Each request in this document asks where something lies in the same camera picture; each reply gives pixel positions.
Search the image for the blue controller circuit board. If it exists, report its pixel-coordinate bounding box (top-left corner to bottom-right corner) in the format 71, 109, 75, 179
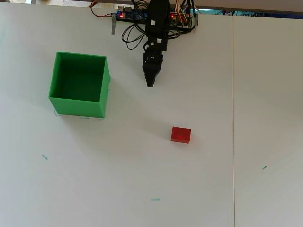
116, 6, 149, 23

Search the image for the red rectangular block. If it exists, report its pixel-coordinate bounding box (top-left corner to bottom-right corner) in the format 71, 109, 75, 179
170, 126, 192, 144

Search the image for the green square plastic bin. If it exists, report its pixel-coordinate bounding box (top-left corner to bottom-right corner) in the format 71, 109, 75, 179
48, 51, 112, 119

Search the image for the black gripper with servos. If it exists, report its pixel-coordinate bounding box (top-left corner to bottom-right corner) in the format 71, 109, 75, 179
142, 35, 169, 88

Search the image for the motor driver board with connectors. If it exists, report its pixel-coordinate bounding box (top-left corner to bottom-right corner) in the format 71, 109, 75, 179
169, 7, 199, 31

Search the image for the coloured jumper wire bundle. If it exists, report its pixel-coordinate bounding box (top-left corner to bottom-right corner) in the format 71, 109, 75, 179
174, 0, 199, 27

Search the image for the red orange wire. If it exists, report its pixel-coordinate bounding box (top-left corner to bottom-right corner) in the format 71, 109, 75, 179
90, 0, 114, 18

